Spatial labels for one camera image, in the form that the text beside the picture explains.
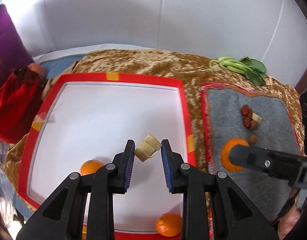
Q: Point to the gold brown velvet cloth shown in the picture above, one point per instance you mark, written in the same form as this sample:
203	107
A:
194	72

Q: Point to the pale sugarcane chunk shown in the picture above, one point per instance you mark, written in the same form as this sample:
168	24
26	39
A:
256	118
147	148

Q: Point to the green bok choy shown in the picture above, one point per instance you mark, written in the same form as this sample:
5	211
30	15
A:
252	69

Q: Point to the brown longan fruit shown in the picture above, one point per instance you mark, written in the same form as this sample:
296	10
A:
252	139
253	125

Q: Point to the purple shopping bag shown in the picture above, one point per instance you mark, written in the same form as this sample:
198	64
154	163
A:
13	54

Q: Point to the clear plastic bag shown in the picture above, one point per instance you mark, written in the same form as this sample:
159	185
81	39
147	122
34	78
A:
7	191

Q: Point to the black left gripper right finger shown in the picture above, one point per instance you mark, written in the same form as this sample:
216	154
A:
234	215

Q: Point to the apple behind pouch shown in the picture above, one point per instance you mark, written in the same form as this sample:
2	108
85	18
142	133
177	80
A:
38	69

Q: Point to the person's hand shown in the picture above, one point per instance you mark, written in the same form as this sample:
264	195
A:
289	220

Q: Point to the red jujube date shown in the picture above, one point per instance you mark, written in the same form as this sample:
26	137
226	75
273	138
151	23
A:
250	113
247	122
244	110

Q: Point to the red velvet pouch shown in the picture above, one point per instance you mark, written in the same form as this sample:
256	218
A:
20	101

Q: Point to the large orange tangerine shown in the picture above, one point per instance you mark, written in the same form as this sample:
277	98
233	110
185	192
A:
90	167

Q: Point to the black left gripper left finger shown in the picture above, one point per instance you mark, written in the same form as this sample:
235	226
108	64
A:
61	215

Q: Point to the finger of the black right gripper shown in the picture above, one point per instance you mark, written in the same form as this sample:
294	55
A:
274	163

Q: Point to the grey felt mat red trim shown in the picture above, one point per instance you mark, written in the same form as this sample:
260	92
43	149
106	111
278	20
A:
230	112

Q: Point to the red box lid tray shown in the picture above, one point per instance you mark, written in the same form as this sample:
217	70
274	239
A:
92	116

